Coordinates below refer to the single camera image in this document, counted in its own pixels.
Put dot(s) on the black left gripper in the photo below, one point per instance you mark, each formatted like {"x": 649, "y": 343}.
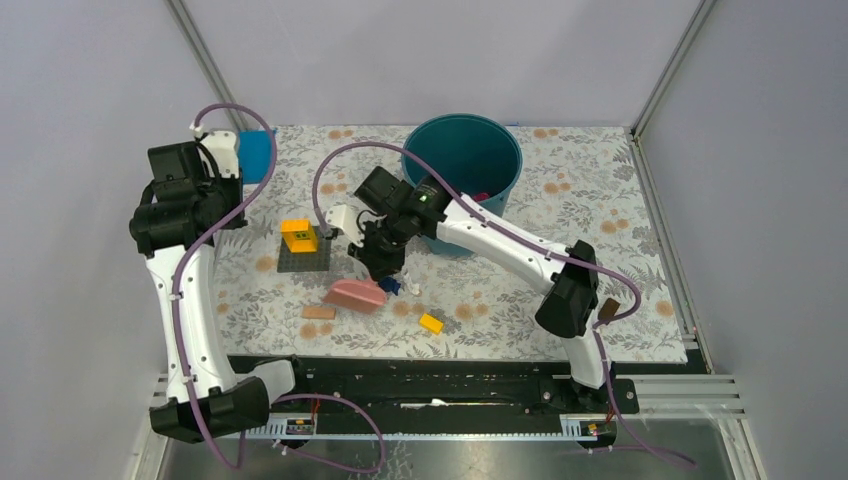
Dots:
{"x": 233, "y": 184}

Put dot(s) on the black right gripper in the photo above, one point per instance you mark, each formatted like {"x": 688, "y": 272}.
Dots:
{"x": 380, "y": 266}

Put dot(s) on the blue plastic dustpan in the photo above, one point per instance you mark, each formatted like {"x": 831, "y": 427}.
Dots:
{"x": 254, "y": 155}

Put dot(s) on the pink hand brush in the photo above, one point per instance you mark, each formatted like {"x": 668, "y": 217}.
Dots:
{"x": 364, "y": 296}

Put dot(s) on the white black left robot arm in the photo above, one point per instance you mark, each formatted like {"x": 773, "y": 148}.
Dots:
{"x": 195, "y": 187}

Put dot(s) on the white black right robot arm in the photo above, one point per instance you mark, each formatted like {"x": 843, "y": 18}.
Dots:
{"x": 565, "y": 276}

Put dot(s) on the dark blue paper scrap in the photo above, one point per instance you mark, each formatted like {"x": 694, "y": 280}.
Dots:
{"x": 390, "y": 285}

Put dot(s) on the white crumpled paper scrap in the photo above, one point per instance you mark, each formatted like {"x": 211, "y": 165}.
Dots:
{"x": 412, "y": 283}

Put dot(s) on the teal plastic bucket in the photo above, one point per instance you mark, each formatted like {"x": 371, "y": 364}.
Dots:
{"x": 472, "y": 153}

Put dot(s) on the yellow toy brick house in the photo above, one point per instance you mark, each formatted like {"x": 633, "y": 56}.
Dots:
{"x": 299, "y": 236}

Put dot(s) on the yellow rectangular block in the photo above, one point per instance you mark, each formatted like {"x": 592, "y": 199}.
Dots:
{"x": 431, "y": 324}

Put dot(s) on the tan wooden block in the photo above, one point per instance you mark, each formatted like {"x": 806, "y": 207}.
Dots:
{"x": 318, "y": 313}

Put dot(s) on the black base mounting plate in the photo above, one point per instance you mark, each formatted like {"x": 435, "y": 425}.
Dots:
{"x": 453, "y": 397}

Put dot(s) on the dark brown wooden block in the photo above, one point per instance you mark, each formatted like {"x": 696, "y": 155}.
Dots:
{"x": 608, "y": 310}

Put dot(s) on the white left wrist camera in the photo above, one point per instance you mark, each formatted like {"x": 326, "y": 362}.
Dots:
{"x": 217, "y": 150}

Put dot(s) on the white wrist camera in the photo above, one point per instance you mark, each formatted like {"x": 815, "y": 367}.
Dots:
{"x": 217, "y": 150}
{"x": 344, "y": 218}

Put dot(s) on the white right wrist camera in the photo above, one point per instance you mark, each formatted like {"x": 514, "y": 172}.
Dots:
{"x": 344, "y": 218}

